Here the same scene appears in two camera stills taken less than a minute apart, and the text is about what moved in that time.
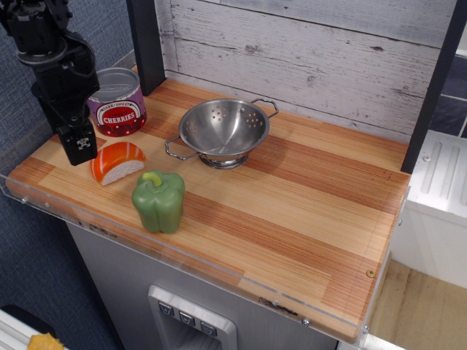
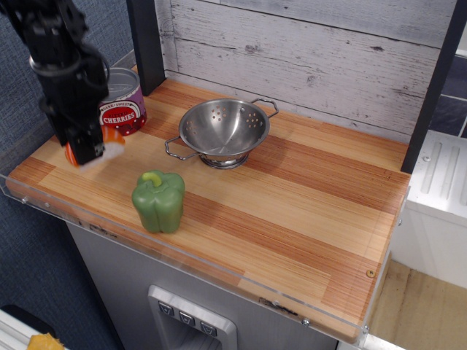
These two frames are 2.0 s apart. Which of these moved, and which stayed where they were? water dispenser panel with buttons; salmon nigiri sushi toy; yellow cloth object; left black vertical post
Moved: salmon nigiri sushi toy
Stayed: water dispenser panel with buttons; yellow cloth object; left black vertical post
